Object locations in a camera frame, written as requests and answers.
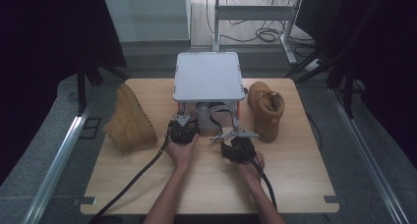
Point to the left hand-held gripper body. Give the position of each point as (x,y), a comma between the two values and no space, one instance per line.
(182,132)

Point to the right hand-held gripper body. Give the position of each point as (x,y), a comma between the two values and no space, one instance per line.
(239,150)

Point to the tan suede boot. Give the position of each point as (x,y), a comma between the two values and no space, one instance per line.
(131,119)
(267,109)

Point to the person's left hand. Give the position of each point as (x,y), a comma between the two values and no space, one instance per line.
(182,155)

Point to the person's right hand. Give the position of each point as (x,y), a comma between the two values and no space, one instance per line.
(252,170)

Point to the white panel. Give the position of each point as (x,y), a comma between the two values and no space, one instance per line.
(147,17)

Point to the black metal stand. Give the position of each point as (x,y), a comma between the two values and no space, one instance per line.
(347,86)
(81,86)

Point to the white power strip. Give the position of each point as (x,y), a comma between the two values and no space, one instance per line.
(313,65)

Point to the black floor bracket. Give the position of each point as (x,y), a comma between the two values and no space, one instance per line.
(90,127)

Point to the white metal desk frame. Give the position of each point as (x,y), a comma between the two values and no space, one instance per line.
(252,12)

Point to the aluminium rail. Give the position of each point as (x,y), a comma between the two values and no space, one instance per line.
(55,171)
(367,158)

